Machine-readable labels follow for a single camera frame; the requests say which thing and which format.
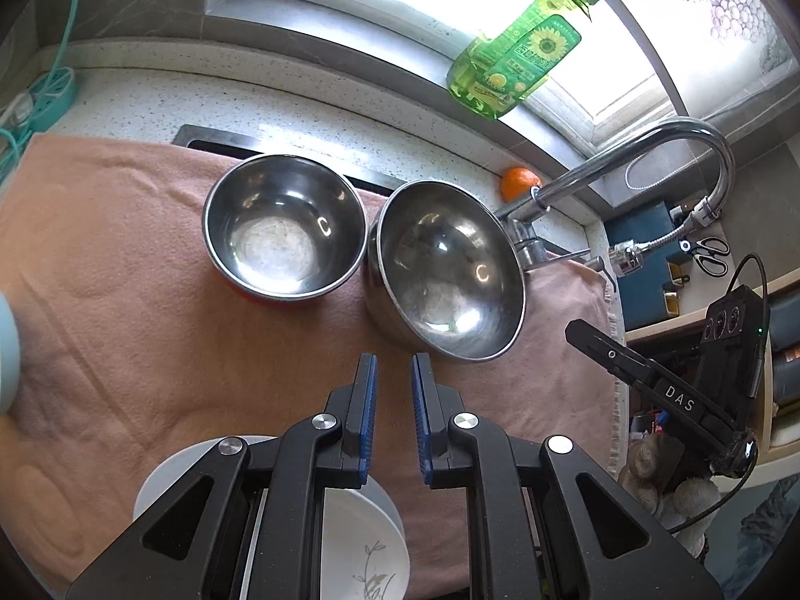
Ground large peony flower plate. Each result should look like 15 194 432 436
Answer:
133 437 408 554

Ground white plate grey leaf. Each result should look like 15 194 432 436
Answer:
320 489 411 600

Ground large stainless steel bowl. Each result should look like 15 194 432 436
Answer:
362 180 528 363

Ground red steel bowl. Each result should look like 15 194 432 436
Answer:
200 154 369 304

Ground chrome kitchen faucet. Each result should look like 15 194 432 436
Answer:
492 116 738 280

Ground gloved right hand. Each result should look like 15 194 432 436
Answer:
617 433 722 530

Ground wooden shelf unit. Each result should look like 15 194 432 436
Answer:
625 284 799 492

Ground blue knife block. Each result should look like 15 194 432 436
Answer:
605 200 680 331

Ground black scissors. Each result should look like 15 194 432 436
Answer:
679 235 731 279

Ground pink towel mat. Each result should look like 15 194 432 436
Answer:
0 131 630 600

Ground teal ceramic bowl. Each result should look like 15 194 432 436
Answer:
0 295 21 415

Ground orange fruit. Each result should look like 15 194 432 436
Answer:
499 166 543 202

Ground roller window blind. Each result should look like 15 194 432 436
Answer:
621 0 799 117

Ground green dish soap bottle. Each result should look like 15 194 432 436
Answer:
446 0 602 120

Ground teal hose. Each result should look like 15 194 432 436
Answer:
0 0 86 183

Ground teal hose reel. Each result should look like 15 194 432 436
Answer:
28 66 78 133

